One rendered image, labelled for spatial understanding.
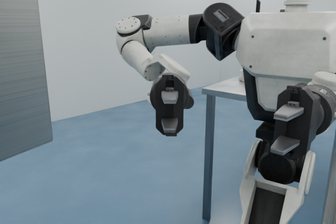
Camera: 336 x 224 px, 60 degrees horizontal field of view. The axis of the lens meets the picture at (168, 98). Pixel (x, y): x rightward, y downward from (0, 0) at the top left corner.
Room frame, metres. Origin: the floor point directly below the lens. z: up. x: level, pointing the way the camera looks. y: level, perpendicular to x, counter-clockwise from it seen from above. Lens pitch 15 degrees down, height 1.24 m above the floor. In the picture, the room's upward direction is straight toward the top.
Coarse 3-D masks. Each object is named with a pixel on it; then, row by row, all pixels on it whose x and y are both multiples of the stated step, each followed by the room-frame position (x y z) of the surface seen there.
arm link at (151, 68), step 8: (152, 56) 0.79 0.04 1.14; (160, 56) 0.77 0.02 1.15; (168, 56) 0.81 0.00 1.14; (144, 64) 0.79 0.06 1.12; (152, 64) 0.78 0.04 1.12; (160, 64) 0.78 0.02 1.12; (168, 64) 0.74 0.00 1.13; (176, 64) 0.74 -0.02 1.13; (144, 72) 0.79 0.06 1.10; (152, 72) 0.81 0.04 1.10; (160, 72) 0.82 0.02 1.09; (176, 72) 0.72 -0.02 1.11; (184, 72) 0.72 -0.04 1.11; (152, 80) 0.82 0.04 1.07; (184, 80) 0.73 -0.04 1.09
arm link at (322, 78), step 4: (316, 72) 0.61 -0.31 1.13; (320, 72) 0.61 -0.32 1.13; (324, 72) 0.61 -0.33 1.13; (328, 72) 0.62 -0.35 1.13; (316, 76) 0.59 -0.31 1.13; (320, 76) 0.59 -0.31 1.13; (324, 76) 0.58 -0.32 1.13; (328, 76) 0.58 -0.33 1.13; (332, 76) 0.59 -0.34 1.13; (312, 80) 0.60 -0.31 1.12; (316, 80) 0.59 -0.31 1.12; (320, 80) 0.58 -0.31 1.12; (324, 80) 0.58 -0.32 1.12; (328, 80) 0.57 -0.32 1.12; (332, 80) 0.57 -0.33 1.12; (320, 84) 0.58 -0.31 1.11; (324, 84) 0.58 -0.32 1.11; (328, 84) 0.57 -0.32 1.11; (332, 84) 0.57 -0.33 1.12; (332, 88) 0.57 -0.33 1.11
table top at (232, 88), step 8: (224, 80) 1.82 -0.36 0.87; (232, 80) 1.82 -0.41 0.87; (208, 88) 1.60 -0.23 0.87; (216, 88) 1.60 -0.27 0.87; (224, 88) 1.60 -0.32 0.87; (232, 88) 1.60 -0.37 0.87; (240, 88) 1.60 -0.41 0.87; (224, 96) 1.53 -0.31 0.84; (232, 96) 1.50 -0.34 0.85; (240, 96) 1.47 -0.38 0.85
